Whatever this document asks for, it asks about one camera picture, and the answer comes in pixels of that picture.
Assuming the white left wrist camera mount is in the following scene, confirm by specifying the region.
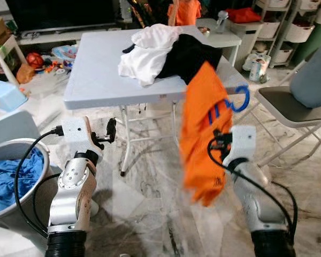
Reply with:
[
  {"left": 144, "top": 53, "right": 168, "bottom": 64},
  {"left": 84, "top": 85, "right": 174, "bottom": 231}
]
[{"left": 62, "top": 116, "right": 96, "bottom": 156}]

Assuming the white folding table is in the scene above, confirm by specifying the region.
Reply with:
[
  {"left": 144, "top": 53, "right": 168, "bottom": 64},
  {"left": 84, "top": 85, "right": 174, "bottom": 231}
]
[{"left": 63, "top": 29, "right": 250, "bottom": 177}]

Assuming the blue towel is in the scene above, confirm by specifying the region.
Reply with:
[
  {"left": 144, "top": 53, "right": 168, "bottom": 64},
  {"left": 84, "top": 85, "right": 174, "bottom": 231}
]
[{"left": 0, "top": 147, "right": 45, "bottom": 216}]

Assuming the grey laundry basket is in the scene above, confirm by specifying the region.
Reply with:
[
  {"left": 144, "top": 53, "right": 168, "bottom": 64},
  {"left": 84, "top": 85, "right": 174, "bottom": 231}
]
[{"left": 0, "top": 138, "right": 53, "bottom": 237}]

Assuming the red folded cloth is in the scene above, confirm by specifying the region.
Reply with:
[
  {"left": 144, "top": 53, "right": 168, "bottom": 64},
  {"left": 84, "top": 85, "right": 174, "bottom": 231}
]
[{"left": 225, "top": 7, "right": 262, "bottom": 25}]

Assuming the red ball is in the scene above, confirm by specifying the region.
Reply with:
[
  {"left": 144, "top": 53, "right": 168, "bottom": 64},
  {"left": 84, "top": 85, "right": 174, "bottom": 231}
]
[{"left": 26, "top": 51, "right": 45, "bottom": 70}]

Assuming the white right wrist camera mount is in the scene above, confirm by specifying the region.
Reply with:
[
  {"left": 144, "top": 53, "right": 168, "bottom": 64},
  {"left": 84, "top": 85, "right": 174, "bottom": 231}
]
[{"left": 229, "top": 125, "right": 257, "bottom": 168}]

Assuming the light blue plastic box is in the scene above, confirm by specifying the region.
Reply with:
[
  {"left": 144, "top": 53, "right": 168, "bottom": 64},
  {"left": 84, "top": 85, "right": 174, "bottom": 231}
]
[{"left": 0, "top": 81, "right": 28, "bottom": 112}]

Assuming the printed plastic bag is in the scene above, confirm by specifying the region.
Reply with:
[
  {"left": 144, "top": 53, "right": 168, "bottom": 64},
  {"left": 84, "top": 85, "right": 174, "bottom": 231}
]
[{"left": 248, "top": 54, "right": 272, "bottom": 84}]

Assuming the light grey plastic lid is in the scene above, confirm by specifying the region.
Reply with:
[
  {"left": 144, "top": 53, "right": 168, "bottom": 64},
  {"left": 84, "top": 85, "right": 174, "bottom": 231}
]
[{"left": 0, "top": 110, "right": 42, "bottom": 150}]

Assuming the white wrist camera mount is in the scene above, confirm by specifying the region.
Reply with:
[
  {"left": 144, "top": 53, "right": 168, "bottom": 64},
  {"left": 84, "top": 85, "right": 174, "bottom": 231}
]
[
  {"left": 62, "top": 116, "right": 96, "bottom": 156},
  {"left": 229, "top": 125, "right": 257, "bottom": 168}
]

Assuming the white drawer cabinet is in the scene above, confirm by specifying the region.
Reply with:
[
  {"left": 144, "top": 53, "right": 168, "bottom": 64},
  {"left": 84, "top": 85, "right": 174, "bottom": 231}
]
[{"left": 227, "top": 21, "right": 264, "bottom": 69}]

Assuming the white shelf with bins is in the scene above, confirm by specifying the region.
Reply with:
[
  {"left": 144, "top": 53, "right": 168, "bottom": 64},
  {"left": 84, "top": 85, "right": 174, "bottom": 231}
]
[{"left": 254, "top": 0, "right": 321, "bottom": 67}]

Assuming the grey folding chair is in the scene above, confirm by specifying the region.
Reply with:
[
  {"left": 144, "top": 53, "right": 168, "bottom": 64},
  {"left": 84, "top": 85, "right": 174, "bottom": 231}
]
[{"left": 235, "top": 48, "right": 321, "bottom": 167}]

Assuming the white side desk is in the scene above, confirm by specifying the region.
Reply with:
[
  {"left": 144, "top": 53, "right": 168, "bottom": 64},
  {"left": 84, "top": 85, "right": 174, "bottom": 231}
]
[{"left": 195, "top": 18, "right": 243, "bottom": 67}]

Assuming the black television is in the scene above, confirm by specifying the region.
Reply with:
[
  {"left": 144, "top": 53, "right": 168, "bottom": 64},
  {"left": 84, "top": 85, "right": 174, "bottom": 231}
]
[{"left": 5, "top": 0, "right": 121, "bottom": 33}]

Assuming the orange T-shirt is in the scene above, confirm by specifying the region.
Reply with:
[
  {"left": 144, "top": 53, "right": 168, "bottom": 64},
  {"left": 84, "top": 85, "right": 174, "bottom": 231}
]
[{"left": 179, "top": 61, "right": 233, "bottom": 207}]

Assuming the blue plastic hanger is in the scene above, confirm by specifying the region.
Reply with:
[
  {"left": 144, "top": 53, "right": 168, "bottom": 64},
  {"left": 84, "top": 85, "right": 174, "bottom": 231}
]
[{"left": 223, "top": 85, "right": 251, "bottom": 114}]

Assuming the clear bottle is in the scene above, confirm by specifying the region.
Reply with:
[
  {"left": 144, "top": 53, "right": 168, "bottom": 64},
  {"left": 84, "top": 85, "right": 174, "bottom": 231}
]
[{"left": 215, "top": 10, "right": 230, "bottom": 34}]

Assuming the white garment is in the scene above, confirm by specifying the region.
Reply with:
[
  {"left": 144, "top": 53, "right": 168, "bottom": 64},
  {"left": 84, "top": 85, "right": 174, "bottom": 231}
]
[{"left": 118, "top": 24, "right": 184, "bottom": 87}]

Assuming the small white toy table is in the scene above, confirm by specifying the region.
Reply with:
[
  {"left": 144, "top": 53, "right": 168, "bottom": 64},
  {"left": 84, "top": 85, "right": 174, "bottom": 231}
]
[{"left": 0, "top": 35, "right": 23, "bottom": 86}]

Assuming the child in orange shirt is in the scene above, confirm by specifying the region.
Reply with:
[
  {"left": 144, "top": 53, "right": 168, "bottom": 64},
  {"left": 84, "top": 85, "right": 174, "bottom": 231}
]
[{"left": 167, "top": 0, "right": 202, "bottom": 26}]

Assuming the black garment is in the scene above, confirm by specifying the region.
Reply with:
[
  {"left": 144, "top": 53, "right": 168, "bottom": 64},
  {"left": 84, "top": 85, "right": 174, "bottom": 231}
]
[{"left": 123, "top": 33, "right": 224, "bottom": 85}]

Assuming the white television bench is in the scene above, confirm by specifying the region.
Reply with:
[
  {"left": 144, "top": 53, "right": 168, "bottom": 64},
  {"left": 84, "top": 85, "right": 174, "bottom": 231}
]
[{"left": 16, "top": 22, "right": 132, "bottom": 48}]

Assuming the light blue cushion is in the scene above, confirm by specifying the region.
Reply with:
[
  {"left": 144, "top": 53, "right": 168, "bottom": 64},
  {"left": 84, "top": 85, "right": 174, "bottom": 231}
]
[{"left": 289, "top": 37, "right": 321, "bottom": 109}]

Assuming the green bin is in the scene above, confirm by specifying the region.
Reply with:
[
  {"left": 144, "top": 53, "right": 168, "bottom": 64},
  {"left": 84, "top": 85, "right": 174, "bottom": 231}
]
[{"left": 295, "top": 22, "right": 321, "bottom": 61}]

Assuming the blue patterned basin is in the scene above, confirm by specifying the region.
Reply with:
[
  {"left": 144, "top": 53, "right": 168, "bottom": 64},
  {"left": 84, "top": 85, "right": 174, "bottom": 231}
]
[{"left": 51, "top": 44, "right": 82, "bottom": 65}]

